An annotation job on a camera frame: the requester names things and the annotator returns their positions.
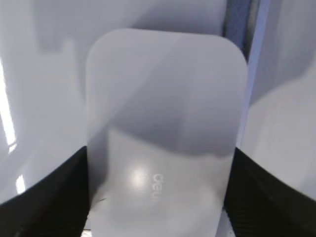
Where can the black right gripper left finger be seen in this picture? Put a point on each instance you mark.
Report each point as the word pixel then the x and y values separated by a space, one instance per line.
pixel 57 206

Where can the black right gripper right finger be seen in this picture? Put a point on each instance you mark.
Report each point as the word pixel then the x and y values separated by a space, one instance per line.
pixel 260 205

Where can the white board eraser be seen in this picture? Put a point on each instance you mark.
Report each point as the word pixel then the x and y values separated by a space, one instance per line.
pixel 163 113

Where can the white board with aluminium frame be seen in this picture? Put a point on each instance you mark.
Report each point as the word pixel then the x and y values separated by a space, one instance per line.
pixel 44 46

